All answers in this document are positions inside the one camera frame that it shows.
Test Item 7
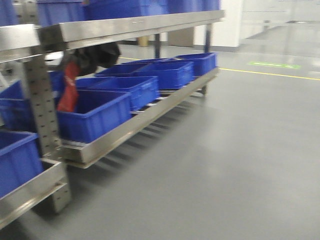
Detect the blue bin near left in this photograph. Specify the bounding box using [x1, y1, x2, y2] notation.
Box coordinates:
[0, 130, 44, 197]

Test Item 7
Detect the red plastic bag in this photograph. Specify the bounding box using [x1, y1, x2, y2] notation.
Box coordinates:
[57, 61, 80, 112]

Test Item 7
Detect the lower steel shelf rail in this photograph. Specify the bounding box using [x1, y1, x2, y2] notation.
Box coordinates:
[63, 67, 220, 169]

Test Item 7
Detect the black cloth bundle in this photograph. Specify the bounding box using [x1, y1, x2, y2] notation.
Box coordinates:
[57, 42, 121, 77]

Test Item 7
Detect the blue bin front with bag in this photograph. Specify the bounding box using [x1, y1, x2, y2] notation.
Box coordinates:
[57, 90, 131, 143]

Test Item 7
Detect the right shelf steel front rail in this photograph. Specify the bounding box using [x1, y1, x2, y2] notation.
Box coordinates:
[38, 10, 225, 52]

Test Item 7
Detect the left shelf steel front rail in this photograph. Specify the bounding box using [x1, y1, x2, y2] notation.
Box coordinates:
[0, 24, 42, 63]

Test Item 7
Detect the blue bin far end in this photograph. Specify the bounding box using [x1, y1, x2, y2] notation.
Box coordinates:
[172, 52, 217, 77]

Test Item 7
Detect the blue bin second row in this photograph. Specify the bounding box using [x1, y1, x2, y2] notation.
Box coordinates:
[75, 76, 160, 111]

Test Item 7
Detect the steel perforated shelf post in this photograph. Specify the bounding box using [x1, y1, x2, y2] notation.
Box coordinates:
[21, 54, 72, 213]

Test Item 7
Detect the blue bin third row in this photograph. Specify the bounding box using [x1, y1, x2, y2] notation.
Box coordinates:
[94, 61, 194, 90]

